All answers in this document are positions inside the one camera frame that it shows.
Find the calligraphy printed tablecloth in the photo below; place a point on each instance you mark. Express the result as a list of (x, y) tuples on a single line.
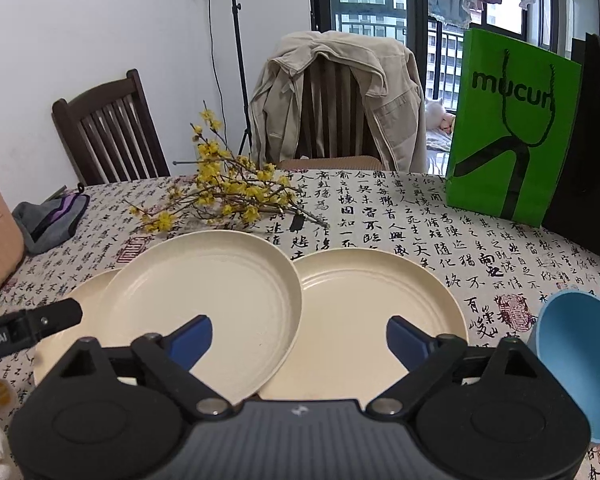
[(380, 220)]

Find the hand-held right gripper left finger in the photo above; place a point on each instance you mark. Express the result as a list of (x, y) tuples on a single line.
[(192, 342)]

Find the white plush toy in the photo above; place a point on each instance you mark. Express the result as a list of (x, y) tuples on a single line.
[(437, 112)]

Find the wooden chair tan seat cushion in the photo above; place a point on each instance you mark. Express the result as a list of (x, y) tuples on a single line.
[(330, 110)]

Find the beige jacket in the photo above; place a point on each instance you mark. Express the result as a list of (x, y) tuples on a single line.
[(395, 110)]

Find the green paper bag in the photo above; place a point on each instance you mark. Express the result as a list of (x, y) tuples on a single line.
[(490, 170)]

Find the black studio light stand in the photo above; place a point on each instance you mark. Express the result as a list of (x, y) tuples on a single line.
[(238, 35)]

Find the blue bowl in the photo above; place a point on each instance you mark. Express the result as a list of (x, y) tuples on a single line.
[(575, 360)]

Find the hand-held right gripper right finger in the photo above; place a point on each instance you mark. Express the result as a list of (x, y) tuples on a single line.
[(405, 342)]

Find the cream round plate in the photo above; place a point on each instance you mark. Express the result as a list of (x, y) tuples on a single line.
[(205, 290), (370, 300), (80, 290)]

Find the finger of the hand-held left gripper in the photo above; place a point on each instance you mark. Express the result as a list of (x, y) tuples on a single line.
[(50, 317)]

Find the dark wooden slat chair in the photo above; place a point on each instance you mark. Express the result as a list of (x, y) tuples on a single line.
[(110, 135)]

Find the grey purple pouch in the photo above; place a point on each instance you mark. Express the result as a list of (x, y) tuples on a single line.
[(45, 220)]

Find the yellow flower branch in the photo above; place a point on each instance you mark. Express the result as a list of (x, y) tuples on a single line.
[(230, 190)]

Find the black paper bag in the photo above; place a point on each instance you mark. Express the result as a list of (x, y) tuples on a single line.
[(595, 160)]

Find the black framed glass door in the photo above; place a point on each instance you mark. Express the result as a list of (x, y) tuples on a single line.
[(320, 0)]

